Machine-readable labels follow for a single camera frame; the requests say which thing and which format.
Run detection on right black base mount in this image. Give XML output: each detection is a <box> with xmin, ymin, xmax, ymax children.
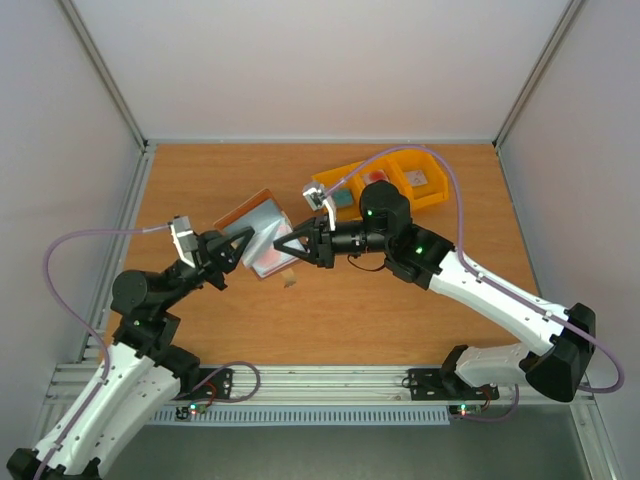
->
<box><xmin>401</xmin><ymin>368</ymin><xmax>500</xmax><ymax>402</ymax></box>

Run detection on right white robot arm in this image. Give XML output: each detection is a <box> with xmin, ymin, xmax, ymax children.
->
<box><xmin>274</xmin><ymin>181</ymin><xmax>596</xmax><ymax>402</ymax></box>

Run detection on teal card stack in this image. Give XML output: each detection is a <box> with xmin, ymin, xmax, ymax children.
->
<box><xmin>332</xmin><ymin>188</ymin><xmax>354</xmax><ymax>209</ymax></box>

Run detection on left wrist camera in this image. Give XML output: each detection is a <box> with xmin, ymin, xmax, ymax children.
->
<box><xmin>169</xmin><ymin>216</ymin><xmax>198</xmax><ymax>268</ymax></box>

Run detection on brown leather card holder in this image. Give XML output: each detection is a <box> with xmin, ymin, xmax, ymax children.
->
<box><xmin>214</xmin><ymin>189</ymin><xmax>297</xmax><ymax>288</ymax></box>

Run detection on right circuit board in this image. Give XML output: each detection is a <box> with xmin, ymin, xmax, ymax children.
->
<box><xmin>449</xmin><ymin>403</ymin><xmax>483</xmax><ymax>419</ymax></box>

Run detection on yellow three-compartment bin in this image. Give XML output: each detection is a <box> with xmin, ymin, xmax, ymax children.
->
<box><xmin>337</xmin><ymin>148</ymin><xmax>449</xmax><ymax>221</ymax></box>

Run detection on aluminium front rail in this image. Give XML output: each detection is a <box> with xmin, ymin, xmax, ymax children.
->
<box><xmin>44</xmin><ymin>363</ymin><xmax>596</xmax><ymax>406</ymax></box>

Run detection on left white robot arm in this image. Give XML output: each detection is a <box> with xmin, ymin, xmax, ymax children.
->
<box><xmin>7</xmin><ymin>217</ymin><xmax>254</xmax><ymax>479</ymax></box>

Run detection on grey white card stack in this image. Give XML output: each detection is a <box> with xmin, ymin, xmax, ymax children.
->
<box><xmin>404</xmin><ymin>170</ymin><xmax>429</xmax><ymax>188</ymax></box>

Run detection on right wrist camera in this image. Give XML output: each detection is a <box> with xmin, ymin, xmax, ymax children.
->
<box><xmin>302</xmin><ymin>181</ymin><xmax>337</xmax><ymax>231</ymax></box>

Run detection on left circuit board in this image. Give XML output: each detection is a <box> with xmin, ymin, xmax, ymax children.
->
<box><xmin>174</xmin><ymin>403</ymin><xmax>208</xmax><ymax>421</ymax></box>

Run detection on circuit board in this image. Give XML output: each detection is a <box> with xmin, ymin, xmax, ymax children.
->
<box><xmin>449</xmin><ymin>403</ymin><xmax>483</xmax><ymax>419</ymax></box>
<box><xmin>174</xmin><ymin>403</ymin><xmax>208</xmax><ymax>421</ymax></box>

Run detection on red circle card stack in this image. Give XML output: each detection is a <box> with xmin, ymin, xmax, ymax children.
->
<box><xmin>362</xmin><ymin>170</ymin><xmax>389</xmax><ymax>185</ymax></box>

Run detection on red circle white card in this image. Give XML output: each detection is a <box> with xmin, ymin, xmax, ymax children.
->
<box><xmin>249</xmin><ymin>223</ymin><xmax>295</xmax><ymax>279</ymax></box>

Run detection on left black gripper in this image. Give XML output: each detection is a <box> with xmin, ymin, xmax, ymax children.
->
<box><xmin>159</xmin><ymin>223</ymin><xmax>256</xmax><ymax>311</ymax></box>

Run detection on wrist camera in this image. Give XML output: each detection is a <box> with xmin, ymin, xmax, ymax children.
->
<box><xmin>169</xmin><ymin>216</ymin><xmax>198</xmax><ymax>268</ymax></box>
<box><xmin>302</xmin><ymin>181</ymin><xmax>337</xmax><ymax>231</ymax></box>

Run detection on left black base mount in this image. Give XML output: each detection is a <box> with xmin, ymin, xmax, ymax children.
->
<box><xmin>175</xmin><ymin>368</ymin><xmax>234</xmax><ymax>402</ymax></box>

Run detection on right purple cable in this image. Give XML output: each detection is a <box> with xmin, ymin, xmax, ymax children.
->
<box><xmin>323</xmin><ymin>145</ymin><xmax>626</xmax><ymax>427</ymax></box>

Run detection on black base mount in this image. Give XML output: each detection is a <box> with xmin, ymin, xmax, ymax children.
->
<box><xmin>401</xmin><ymin>368</ymin><xmax>500</xmax><ymax>402</ymax></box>
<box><xmin>175</xmin><ymin>368</ymin><xmax>234</xmax><ymax>402</ymax></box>

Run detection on grey slotted cable duct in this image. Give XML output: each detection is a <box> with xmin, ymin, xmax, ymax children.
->
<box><xmin>149</xmin><ymin>405</ymin><xmax>449</xmax><ymax>428</ymax></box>

